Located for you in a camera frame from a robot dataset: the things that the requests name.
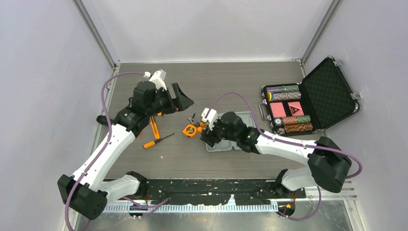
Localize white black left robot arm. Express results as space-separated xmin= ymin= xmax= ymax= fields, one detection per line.
xmin=57 ymin=81 xmax=194 ymax=220

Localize orange utility knife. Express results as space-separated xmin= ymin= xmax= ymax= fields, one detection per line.
xmin=149 ymin=116 xmax=161 ymax=139

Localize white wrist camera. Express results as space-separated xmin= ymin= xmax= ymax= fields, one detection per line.
xmin=201 ymin=108 xmax=218 ymax=130
xmin=143 ymin=69 xmax=167 ymax=90

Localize orange phillips screwdriver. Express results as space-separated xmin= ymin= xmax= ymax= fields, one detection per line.
xmin=143 ymin=133 xmax=174 ymax=149

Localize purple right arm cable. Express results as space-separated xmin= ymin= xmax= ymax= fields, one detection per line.
xmin=204 ymin=92 xmax=363 ymax=222

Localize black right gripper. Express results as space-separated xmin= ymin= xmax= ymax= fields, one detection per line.
xmin=201 ymin=117 xmax=239 ymax=148

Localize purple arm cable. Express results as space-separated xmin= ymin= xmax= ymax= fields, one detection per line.
xmin=204 ymin=92 xmax=363 ymax=222
xmin=64 ymin=71 xmax=173 ymax=231

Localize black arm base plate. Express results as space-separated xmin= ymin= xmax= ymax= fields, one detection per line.
xmin=136 ymin=179 xmax=306 ymax=205

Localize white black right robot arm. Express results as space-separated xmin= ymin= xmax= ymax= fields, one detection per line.
xmin=200 ymin=108 xmax=352 ymax=198

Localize red card deck with triangle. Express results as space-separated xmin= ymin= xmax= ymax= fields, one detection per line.
xmin=288 ymin=101 xmax=305 ymax=116

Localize black aluminium poker chip case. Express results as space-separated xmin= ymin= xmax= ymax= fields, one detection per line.
xmin=259 ymin=56 xmax=360 ymax=136

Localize orange tape measure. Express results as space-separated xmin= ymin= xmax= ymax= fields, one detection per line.
xmin=182 ymin=124 xmax=198 ymax=138

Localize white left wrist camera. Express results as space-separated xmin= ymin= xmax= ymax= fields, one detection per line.
xmin=143 ymin=69 xmax=167 ymax=90

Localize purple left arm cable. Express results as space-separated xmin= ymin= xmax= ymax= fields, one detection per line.
xmin=64 ymin=71 xmax=173 ymax=231

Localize black orange-tipped tool handle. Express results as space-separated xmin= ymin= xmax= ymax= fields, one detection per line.
xmin=96 ymin=115 xmax=116 ymax=126

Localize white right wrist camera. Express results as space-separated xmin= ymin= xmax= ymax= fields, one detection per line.
xmin=201 ymin=108 xmax=218 ymax=130

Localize grey plastic tool case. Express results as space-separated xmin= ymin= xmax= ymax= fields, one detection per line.
xmin=205 ymin=111 xmax=255 ymax=153

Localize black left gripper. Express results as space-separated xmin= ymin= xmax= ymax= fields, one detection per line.
xmin=146 ymin=83 xmax=193 ymax=117

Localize orange black pliers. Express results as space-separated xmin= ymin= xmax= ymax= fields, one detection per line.
xmin=188 ymin=113 xmax=207 ymax=132

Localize red playing card deck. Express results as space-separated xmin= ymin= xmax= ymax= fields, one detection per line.
xmin=269 ymin=102 xmax=287 ymax=118

